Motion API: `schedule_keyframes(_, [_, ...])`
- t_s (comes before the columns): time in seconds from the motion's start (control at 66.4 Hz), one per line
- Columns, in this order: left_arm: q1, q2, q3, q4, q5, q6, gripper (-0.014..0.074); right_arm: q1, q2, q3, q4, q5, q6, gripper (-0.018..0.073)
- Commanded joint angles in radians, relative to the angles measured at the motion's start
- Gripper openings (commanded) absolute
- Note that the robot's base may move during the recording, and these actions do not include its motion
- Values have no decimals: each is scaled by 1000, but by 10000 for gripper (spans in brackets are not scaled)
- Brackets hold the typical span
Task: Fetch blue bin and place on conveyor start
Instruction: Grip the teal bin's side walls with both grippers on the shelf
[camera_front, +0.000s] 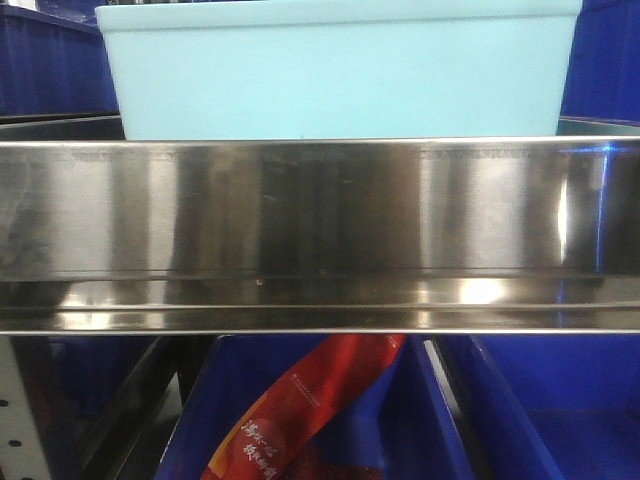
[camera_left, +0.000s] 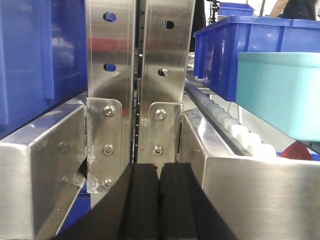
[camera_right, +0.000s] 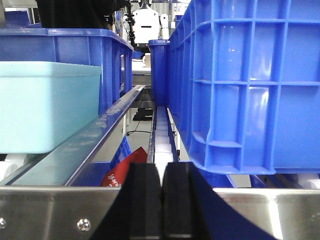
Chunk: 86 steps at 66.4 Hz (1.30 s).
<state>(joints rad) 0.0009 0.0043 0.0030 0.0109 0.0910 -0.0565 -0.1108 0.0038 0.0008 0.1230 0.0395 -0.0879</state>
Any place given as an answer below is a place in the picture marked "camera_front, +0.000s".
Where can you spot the light blue plastic bin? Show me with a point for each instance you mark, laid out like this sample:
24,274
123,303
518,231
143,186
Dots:
292,70

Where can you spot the dark blue bin lower middle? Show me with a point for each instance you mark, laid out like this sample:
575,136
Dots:
401,428

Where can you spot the dark blue bin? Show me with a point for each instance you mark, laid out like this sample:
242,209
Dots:
603,75
401,428
51,65
549,407

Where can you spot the dark blue bin lower right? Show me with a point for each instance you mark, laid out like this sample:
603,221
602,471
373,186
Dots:
549,407

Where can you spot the dark blue bin upper left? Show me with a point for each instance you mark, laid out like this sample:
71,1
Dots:
51,65

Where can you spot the dark blue bin upper right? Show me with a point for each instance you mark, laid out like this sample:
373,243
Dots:
603,75

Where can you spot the red snack bag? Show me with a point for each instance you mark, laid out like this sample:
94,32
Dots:
275,429

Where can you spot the stainless steel shelf rail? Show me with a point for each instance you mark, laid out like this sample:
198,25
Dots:
467,235

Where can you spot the white perforated shelf post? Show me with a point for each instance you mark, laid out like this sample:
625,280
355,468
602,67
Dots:
22,453

